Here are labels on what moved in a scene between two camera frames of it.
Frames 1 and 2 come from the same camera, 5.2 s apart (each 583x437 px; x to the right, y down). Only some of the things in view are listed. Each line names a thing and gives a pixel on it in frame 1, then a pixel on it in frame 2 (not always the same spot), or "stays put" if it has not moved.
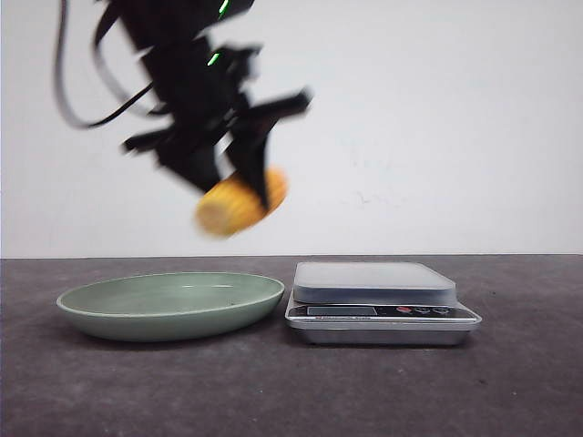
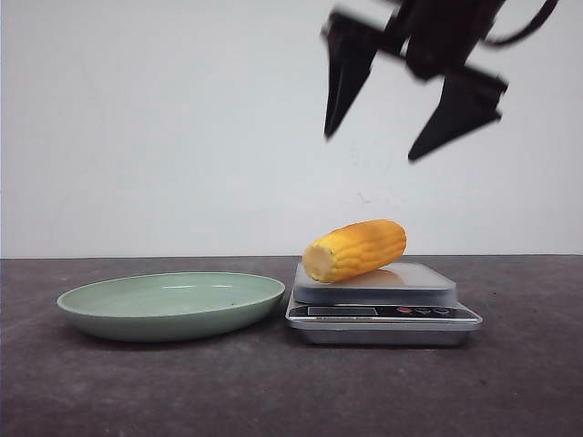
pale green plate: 170,307 stays put
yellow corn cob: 230,205 → 352,249
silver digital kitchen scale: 376,304 stays put
